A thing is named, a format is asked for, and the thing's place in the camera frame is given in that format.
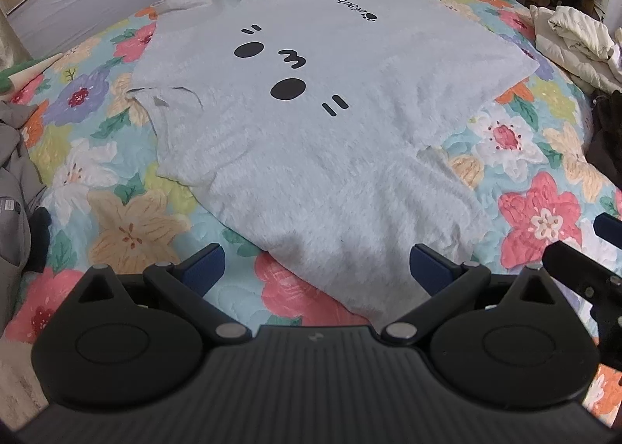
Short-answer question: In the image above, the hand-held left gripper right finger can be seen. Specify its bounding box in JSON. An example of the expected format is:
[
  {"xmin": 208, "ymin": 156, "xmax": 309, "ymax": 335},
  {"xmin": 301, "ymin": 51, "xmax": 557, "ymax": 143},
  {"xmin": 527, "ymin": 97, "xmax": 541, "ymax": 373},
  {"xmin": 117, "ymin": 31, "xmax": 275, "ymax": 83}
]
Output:
[{"xmin": 381, "ymin": 244, "xmax": 561, "ymax": 344}]

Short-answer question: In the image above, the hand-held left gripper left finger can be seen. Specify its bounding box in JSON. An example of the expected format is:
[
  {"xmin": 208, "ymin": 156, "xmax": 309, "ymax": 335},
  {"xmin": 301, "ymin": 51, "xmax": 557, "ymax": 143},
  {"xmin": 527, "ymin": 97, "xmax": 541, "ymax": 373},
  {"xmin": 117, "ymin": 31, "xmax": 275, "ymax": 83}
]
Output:
[{"xmin": 73, "ymin": 244, "xmax": 253, "ymax": 346}]

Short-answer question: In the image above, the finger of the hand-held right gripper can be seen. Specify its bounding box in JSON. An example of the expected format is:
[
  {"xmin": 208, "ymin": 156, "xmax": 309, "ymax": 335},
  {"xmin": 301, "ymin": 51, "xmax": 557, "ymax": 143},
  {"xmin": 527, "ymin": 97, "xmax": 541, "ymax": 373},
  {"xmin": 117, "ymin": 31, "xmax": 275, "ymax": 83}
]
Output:
[
  {"xmin": 541, "ymin": 240, "xmax": 622, "ymax": 301},
  {"xmin": 594, "ymin": 212, "xmax": 622, "ymax": 251}
]

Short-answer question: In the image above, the grey printed T-shirt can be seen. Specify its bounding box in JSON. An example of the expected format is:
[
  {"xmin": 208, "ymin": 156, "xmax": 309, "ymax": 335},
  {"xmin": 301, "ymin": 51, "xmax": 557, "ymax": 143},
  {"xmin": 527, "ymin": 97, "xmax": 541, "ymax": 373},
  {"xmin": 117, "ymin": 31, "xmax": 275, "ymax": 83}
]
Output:
[{"xmin": 127, "ymin": 0, "xmax": 541, "ymax": 328}]

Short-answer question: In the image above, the floral blanket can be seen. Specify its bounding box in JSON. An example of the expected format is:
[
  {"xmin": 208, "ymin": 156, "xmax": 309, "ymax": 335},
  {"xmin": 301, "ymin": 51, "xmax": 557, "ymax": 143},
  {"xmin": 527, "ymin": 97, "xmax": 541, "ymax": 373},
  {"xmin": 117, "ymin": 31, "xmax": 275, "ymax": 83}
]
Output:
[{"xmin": 0, "ymin": 0, "xmax": 622, "ymax": 425}]

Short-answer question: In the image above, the dark brown clothing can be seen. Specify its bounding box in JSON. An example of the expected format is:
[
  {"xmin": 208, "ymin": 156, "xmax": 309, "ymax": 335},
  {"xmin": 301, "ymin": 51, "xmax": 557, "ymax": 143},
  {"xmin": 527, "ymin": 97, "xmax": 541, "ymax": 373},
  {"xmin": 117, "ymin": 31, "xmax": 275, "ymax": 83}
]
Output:
[{"xmin": 585, "ymin": 89, "xmax": 622, "ymax": 192}]

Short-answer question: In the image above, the cream padded jacket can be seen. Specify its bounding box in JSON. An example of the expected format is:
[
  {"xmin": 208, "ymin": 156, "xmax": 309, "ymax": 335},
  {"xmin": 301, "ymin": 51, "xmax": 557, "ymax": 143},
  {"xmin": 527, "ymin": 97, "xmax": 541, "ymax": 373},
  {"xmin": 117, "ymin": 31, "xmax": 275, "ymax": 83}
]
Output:
[{"xmin": 529, "ymin": 4, "xmax": 622, "ymax": 95}]

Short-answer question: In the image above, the grey garment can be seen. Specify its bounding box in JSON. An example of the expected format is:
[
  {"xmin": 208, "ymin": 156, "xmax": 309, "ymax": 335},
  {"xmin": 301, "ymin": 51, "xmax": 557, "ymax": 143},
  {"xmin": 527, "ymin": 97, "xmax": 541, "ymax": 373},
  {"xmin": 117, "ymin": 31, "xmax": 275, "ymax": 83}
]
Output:
[{"xmin": 0, "ymin": 101, "xmax": 52, "ymax": 328}]

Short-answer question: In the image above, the beige curtain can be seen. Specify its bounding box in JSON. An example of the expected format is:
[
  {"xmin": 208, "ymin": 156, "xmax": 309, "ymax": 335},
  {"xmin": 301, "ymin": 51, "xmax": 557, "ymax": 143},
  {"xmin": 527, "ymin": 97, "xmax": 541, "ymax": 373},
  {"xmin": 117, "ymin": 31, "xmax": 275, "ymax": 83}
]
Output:
[{"xmin": 0, "ymin": 0, "xmax": 32, "ymax": 73}]

